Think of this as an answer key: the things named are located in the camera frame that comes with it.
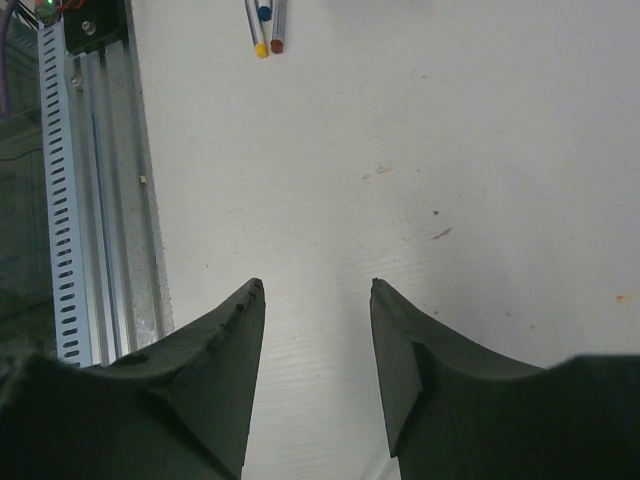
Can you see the blue capped pen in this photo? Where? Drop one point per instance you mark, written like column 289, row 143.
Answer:
column 264, row 10

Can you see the aluminium front rail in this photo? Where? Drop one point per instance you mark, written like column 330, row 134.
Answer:
column 125, row 274

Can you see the red brown capped pen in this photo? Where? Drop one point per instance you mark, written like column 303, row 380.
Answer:
column 279, row 16

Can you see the opened yellow pen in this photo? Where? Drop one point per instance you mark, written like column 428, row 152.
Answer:
column 257, row 34

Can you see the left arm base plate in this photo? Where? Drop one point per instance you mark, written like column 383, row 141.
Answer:
column 92, row 25

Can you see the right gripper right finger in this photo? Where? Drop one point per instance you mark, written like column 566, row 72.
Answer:
column 454, row 409

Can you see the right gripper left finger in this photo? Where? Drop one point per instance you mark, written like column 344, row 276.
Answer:
column 178, row 409

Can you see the slotted cable duct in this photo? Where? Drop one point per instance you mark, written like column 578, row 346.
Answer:
column 71, row 320

